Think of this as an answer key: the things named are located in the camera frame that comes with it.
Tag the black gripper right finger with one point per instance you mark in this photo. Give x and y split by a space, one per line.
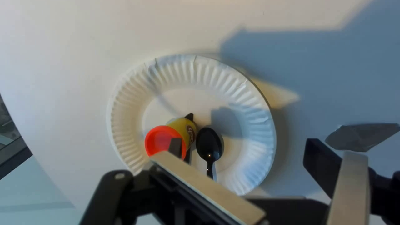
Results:
352 187

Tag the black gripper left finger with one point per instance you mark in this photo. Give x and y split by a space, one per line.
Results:
201 187

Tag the black plastic spoon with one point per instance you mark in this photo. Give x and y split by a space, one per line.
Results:
209 143

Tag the yellow tub orange lid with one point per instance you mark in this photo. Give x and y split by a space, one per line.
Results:
161 138

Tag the white paper plate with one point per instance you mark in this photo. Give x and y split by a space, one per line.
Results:
201 78

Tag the dark grey rectangular block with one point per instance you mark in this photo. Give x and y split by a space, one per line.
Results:
363 135

